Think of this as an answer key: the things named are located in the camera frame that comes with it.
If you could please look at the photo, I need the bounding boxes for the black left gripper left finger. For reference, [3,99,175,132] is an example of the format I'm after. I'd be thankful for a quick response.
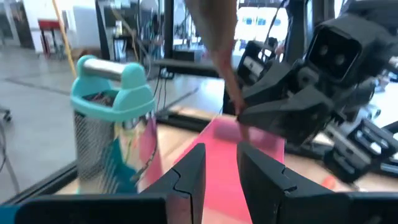
[141,142,206,224]

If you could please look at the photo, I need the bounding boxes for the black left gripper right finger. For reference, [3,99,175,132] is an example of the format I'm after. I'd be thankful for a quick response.
[236,141,352,224]

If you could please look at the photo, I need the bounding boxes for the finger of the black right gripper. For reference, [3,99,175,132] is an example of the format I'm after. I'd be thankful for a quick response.
[241,60,307,108]
[237,85,336,146]

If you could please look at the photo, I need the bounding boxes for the brown wooden spoon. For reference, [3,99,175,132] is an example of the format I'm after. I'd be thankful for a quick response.
[185,0,248,116]

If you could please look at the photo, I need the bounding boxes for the blue plastic tray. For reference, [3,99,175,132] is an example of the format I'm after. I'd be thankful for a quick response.
[0,203,17,224]

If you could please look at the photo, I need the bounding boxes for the pink plastic tray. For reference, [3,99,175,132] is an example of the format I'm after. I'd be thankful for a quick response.
[136,115,286,224]

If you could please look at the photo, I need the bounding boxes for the black power box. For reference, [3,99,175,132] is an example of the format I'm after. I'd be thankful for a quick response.
[152,58,222,78]

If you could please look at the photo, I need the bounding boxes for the teal metal box grater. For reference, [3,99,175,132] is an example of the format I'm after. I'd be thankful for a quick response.
[70,54,158,195]

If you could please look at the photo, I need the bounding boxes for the red stool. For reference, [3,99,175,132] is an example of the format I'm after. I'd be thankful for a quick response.
[37,19,63,60]

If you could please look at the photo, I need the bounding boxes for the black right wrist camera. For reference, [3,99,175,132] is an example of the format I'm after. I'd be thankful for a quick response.
[306,0,398,83]

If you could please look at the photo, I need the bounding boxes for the yellow hanging cable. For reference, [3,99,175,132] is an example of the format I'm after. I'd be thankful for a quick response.
[51,0,78,78]

